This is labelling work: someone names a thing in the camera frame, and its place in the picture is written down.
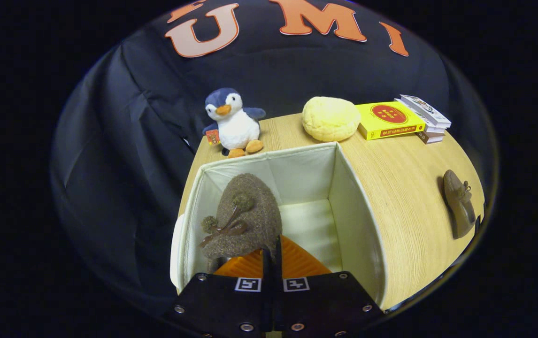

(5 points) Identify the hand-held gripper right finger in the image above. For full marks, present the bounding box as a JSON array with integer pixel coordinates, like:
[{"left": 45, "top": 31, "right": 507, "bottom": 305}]
[{"left": 274, "top": 235, "right": 386, "bottom": 338}]

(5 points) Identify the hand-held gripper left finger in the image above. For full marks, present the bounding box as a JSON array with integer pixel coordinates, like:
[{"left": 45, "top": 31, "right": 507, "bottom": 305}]
[{"left": 165, "top": 249, "right": 273, "bottom": 338}]

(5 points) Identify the brown fuzzy slipper shoe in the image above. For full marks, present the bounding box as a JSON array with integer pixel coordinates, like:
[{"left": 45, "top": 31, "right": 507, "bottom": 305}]
[
  {"left": 443, "top": 169, "right": 477, "bottom": 239},
  {"left": 199, "top": 173, "right": 283, "bottom": 273}
]

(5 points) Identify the beige fabric storage box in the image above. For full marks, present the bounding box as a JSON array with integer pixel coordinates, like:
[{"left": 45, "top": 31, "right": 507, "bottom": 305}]
[{"left": 169, "top": 142, "right": 387, "bottom": 308}]

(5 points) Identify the penguin plush toy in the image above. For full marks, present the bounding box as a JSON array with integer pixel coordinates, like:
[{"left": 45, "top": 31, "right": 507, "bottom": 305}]
[{"left": 202, "top": 88, "right": 267, "bottom": 158}]

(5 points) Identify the yellow bun plush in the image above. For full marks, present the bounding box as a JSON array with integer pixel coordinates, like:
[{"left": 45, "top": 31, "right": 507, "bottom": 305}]
[{"left": 302, "top": 96, "right": 361, "bottom": 142}]

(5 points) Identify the yellow book with red circle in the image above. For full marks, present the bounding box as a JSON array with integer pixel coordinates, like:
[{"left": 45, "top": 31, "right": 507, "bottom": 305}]
[{"left": 356, "top": 101, "right": 426, "bottom": 141}]

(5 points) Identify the brown-spined book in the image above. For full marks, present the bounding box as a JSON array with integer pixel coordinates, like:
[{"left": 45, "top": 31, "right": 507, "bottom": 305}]
[{"left": 416, "top": 131, "right": 444, "bottom": 144}]

